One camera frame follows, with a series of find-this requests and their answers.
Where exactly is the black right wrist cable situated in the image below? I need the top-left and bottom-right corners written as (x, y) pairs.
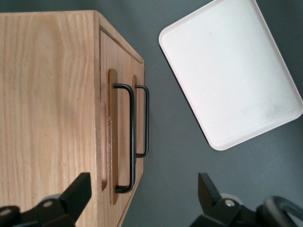
top-left (257, 195), bottom-right (303, 227)

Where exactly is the cream rectangular plastic tray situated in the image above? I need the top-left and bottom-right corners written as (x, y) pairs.
top-left (158, 0), bottom-right (303, 152)

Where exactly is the wooden drawer with smaller handle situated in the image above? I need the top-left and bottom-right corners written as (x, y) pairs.
top-left (130, 54), bottom-right (145, 190)

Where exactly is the larger black wire drawer handle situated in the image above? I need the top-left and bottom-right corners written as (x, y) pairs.
top-left (113, 83), bottom-right (137, 194)

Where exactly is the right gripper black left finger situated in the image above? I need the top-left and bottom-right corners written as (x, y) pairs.
top-left (21, 172), bottom-right (92, 227)

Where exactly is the smaller black wire drawer handle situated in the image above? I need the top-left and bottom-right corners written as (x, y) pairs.
top-left (134, 85), bottom-right (151, 158)

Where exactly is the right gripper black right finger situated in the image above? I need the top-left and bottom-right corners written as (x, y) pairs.
top-left (189, 172), bottom-right (261, 227)

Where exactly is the oak wooden drawer cabinet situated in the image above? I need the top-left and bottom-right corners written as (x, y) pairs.
top-left (0, 9), bottom-right (145, 227)

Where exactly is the wooden drawer with larger handle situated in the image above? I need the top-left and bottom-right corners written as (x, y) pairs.
top-left (98, 26), bottom-right (137, 227)

